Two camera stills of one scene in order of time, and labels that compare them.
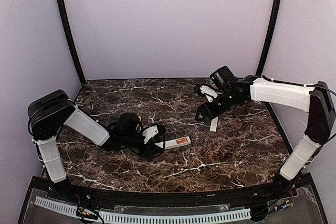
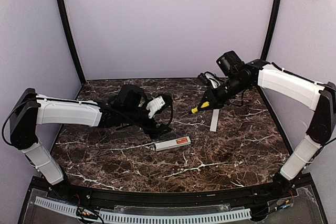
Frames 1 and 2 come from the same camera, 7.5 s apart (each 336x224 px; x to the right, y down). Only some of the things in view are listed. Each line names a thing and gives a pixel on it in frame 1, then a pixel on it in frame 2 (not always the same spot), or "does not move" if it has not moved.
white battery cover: [213, 124] does not move
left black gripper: [151, 145] to [153, 126]
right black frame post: [277, 11] does not move
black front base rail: [119, 198] does not move
